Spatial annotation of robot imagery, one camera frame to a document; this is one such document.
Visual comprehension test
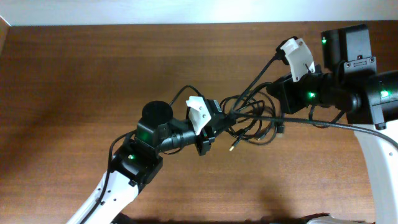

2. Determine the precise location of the black USB cable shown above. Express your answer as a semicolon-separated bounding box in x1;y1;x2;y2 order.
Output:
225;93;277;152
219;82;285;147

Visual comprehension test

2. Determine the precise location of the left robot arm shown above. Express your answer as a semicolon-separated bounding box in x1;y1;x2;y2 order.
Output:
69;96;236;223

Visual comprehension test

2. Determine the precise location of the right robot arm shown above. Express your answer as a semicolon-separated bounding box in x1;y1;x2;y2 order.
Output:
267;24;397;223

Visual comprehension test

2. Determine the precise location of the left camera black cable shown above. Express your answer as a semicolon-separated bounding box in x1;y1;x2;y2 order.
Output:
79;85;205;224

